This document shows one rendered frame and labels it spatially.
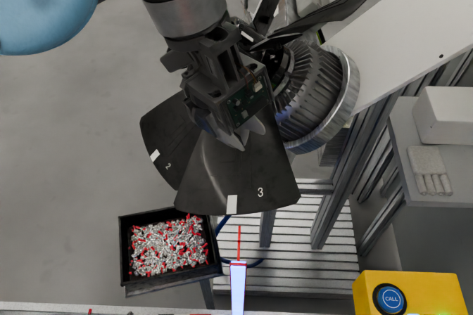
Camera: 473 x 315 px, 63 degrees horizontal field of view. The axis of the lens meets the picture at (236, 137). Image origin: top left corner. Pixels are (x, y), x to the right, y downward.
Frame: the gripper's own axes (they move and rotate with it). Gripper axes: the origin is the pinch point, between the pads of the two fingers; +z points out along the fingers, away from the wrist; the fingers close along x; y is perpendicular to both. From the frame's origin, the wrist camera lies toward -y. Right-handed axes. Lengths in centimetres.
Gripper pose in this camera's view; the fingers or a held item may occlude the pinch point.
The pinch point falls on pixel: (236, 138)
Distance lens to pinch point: 54.7
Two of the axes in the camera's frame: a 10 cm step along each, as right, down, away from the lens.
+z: 2.8, 6.5, 7.1
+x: 7.5, -6.1, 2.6
